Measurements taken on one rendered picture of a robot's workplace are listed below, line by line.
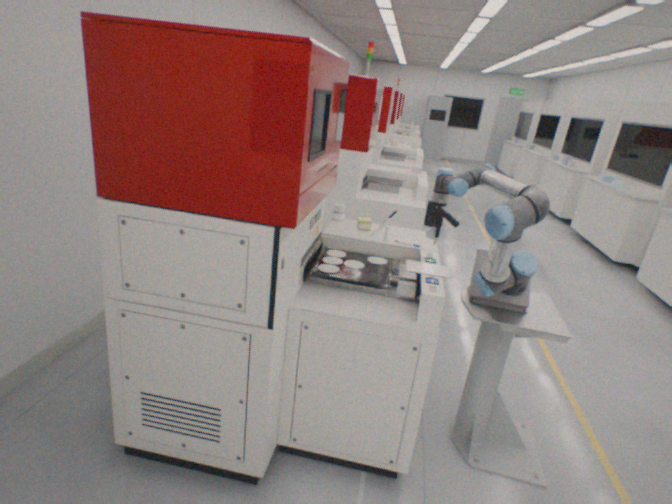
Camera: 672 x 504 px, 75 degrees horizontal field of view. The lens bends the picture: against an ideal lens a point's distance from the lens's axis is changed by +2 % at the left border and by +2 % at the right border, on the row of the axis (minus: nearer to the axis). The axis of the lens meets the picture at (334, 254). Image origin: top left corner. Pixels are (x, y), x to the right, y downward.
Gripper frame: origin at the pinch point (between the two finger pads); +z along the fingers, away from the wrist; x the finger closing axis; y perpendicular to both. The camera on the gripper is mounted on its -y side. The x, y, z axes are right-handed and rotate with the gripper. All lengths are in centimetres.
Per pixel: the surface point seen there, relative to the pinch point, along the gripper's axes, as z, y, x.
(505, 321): 23.6, -34.6, 21.7
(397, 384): 51, 7, 46
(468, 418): 88, -34, 9
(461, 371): 106, -39, -60
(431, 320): 21.0, -1.6, 39.9
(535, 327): 24, -47, 22
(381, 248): 12.5, 25.7, -14.6
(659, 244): 51, -250, -294
